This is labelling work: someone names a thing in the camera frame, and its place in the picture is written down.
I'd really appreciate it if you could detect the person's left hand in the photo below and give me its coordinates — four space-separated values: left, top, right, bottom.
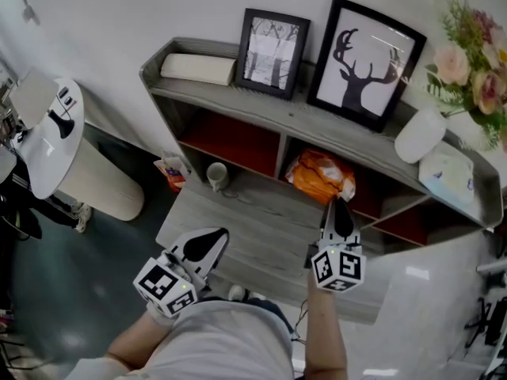
146 301 178 329

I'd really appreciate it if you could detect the black frame tree picture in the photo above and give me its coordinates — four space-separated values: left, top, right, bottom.
234 8 311 101

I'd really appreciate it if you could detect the cream flat box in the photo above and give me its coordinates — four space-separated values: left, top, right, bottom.
159 52 238 87

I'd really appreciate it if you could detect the person's left forearm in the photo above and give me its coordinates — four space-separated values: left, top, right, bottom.
105 310 177 371

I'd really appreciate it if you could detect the grey wall cable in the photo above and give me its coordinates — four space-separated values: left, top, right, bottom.
13 0 41 26

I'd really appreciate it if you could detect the pink flower bouquet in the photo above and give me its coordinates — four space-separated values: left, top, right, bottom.
425 0 507 153

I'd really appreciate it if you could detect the person's right forearm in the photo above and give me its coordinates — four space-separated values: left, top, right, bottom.
304 269 349 380

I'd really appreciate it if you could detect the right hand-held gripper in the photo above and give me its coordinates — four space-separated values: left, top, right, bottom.
310 199 367 294

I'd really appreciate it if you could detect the person's grey shirt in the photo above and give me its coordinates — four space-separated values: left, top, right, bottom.
74 299 297 380

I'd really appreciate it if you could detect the white lamp with black base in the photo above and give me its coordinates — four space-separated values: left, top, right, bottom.
10 68 76 140

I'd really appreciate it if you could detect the black frame deer picture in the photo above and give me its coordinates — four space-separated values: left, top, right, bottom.
306 0 428 134

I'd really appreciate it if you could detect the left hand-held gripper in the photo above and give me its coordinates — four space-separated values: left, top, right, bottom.
132 227 231 318

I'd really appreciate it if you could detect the thin black cable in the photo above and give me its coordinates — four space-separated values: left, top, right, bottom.
292 298 311 344

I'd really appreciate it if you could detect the white round ribbed side table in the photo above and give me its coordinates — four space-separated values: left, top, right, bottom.
10 78 145 222

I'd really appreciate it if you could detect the white mug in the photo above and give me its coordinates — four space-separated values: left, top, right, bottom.
205 161 231 193

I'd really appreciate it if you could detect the black office chair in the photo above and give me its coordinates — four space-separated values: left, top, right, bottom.
464 296 507 348

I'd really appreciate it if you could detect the orange plastic bag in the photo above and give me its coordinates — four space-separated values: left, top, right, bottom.
284 148 357 206

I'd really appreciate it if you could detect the orange white bag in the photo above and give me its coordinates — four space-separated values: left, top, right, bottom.
153 150 191 194

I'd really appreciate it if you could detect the white blue soft packet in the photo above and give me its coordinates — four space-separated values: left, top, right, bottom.
417 148 475 210

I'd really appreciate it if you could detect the grey wooden shelf desk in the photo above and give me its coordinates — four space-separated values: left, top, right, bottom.
139 36 505 325

